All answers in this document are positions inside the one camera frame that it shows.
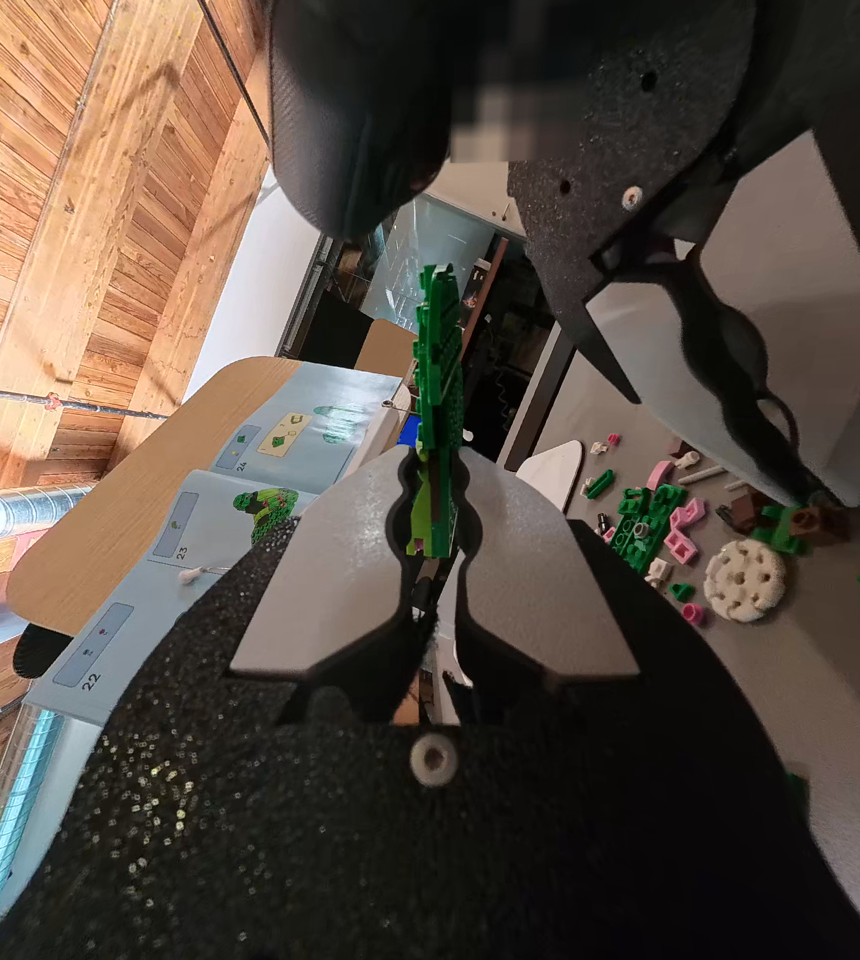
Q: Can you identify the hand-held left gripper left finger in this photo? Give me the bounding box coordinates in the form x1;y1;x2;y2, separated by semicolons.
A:
229;450;439;725

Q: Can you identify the grey metal pipe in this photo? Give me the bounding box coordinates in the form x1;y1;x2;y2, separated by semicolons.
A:
0;382;176;420

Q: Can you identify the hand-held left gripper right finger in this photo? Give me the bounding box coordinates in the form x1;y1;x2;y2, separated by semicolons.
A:
452;448;641;725

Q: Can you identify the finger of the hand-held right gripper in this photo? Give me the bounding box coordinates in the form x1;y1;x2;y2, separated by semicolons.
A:
688;129;860;511
583;262;814;507

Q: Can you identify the green lego build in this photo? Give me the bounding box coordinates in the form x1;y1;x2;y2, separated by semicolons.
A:
409;262;478;560

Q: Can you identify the black round disc fixture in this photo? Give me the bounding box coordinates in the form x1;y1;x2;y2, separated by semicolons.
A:
12;626;65;681

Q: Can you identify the lego instruction booklet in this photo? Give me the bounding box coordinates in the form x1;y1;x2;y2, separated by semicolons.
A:
25;361;405;725

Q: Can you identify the silver ventilation duct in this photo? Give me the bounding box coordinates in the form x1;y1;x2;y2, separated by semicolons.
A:
0;483;97;552

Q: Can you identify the mostly green lego piece pile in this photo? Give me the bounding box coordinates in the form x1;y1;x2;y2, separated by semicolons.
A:
578;431;860;625

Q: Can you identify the small brown lego piece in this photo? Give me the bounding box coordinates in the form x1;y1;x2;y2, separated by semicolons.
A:
788;506;851;543

